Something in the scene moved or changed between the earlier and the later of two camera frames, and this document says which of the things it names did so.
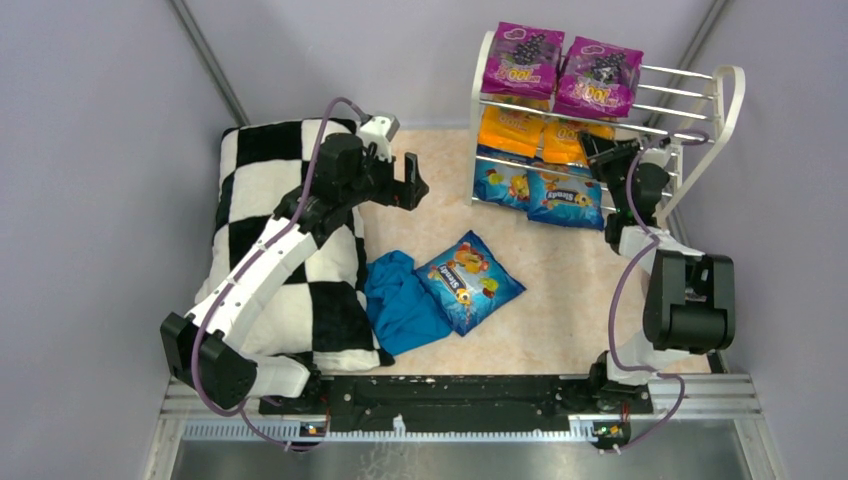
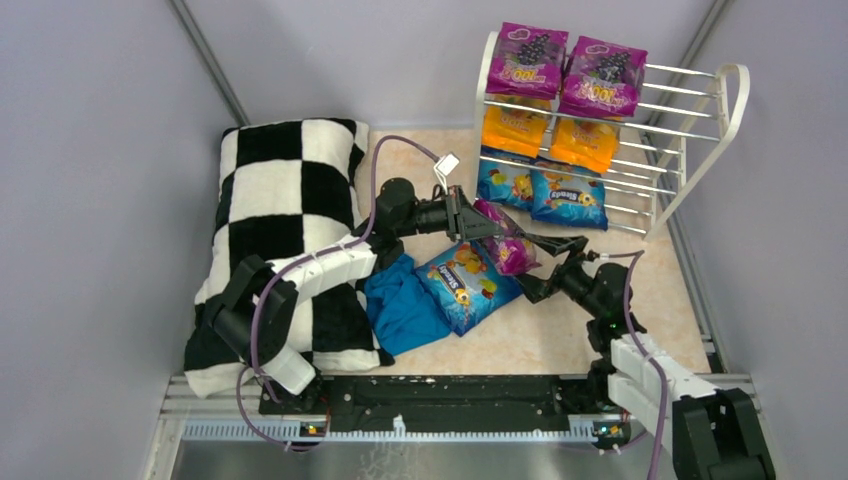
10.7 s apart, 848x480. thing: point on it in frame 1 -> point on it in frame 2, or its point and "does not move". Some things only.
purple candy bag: [522, 61] does not move
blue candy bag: [469, 281] does not move
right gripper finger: [598, 147] -> [538, 289]
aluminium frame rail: [692, 409] does not move
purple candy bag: [597, 79] does not move
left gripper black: [399, 189] -> [453, 214]
